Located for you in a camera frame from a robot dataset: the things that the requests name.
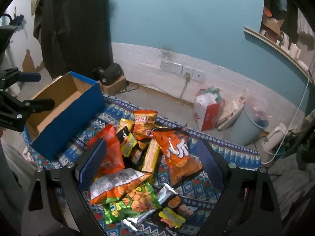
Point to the black packet yellow-green label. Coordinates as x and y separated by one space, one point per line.
126 139

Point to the red and white bag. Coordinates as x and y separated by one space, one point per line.
209 115

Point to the white wall outlet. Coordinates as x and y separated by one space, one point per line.
198 74
166 65
188 70
177 68

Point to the beige hanging cloth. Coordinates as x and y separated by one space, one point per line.
37 0

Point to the black packet yellow orange picture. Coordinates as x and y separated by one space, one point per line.
172 216

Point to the white small appliance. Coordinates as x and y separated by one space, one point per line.
274 135

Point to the grey cloth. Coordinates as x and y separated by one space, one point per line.
14 157

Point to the blue patterned cloth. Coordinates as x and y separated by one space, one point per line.
194 191

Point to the dark snack packet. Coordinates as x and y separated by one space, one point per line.
136 158

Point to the blue cardboard box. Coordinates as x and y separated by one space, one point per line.
73 123

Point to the green snack packet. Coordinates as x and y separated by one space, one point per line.
134 200

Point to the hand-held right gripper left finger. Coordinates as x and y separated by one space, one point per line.
94 162

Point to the long gold biscuit packet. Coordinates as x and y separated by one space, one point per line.
151 157

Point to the dark hanging garment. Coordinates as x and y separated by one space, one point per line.
73 29

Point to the red-orange snack packet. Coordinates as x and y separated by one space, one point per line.
110 150

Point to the grey bedding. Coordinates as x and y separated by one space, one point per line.
290 182

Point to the orange fries snack packet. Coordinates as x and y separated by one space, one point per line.
145 123

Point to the grey-blue waste bin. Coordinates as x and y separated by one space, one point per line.
246 127

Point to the small brown cardboard box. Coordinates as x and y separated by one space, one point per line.
114 86

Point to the leaning white cartons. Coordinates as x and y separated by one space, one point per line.
231 110

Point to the white and orange snack packet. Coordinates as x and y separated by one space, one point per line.
115 184

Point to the large orange snack packet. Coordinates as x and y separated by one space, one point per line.
179 152

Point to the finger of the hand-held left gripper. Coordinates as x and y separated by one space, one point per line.
37 105
28 77

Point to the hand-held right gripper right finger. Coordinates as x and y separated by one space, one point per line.
214 163

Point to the black cylindrical device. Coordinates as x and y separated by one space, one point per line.
110 72

